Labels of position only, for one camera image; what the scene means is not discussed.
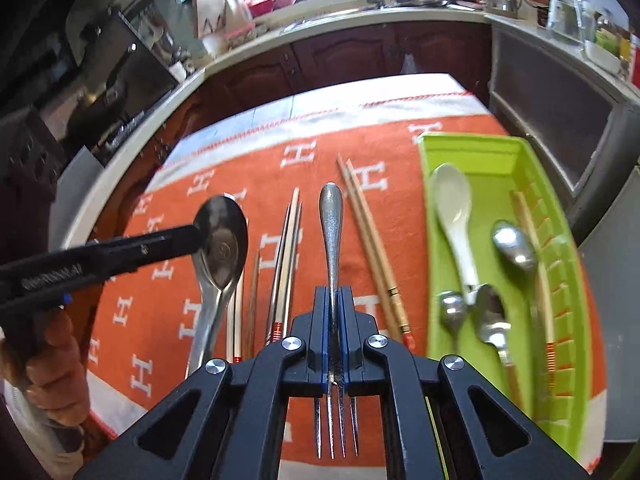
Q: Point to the brown wooden chopstick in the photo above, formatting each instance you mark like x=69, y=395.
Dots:
x=367, y=240
x=375, y=240

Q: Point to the hanging plastic bag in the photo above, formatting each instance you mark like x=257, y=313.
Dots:
x=412, y=65

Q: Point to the green plastic tray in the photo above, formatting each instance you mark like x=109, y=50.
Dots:
x=480, y=160

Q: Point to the white bowl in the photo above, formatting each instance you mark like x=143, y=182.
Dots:
x=602, y=57

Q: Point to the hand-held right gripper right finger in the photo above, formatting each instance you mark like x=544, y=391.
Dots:
x=346, y=345

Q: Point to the person's left hand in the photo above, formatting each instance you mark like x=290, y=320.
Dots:
x=57, y=360

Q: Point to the small metal spoon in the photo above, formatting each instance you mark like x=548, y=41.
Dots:
x=452, y=310

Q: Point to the large metal soup spoon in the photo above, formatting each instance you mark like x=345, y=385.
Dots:
x=222, y=255

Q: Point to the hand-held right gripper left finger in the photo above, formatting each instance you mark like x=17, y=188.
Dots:
x=325, y=345

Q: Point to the metal fork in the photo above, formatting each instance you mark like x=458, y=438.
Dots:
x=331, y=230

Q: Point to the dark wooden cabinets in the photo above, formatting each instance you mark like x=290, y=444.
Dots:
x=325, y=55

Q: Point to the white ceramic spoon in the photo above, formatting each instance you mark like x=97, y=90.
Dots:
x=450, y=195

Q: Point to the wooden cutting board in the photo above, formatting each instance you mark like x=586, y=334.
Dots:
x=210, y=10

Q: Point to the glass pitcher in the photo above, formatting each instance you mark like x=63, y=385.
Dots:
x=565, y=15

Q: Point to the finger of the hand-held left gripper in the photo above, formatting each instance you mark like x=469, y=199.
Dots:
x=150, y=250

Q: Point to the grey frosted-door cabinet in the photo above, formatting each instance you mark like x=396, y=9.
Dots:
x=545, y=110

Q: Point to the orange printed blanket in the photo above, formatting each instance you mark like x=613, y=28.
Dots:
x=310, y=120

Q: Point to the black stove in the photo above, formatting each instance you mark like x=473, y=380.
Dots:
x=135, y=75

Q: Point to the oval metal spoon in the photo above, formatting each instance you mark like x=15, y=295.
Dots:
x=515, y=247

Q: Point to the grey kitchen countertop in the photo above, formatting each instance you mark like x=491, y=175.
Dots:
x=350, y=17

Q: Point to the tan chopstick with red bands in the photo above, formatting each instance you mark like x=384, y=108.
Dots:
x=520, y=210

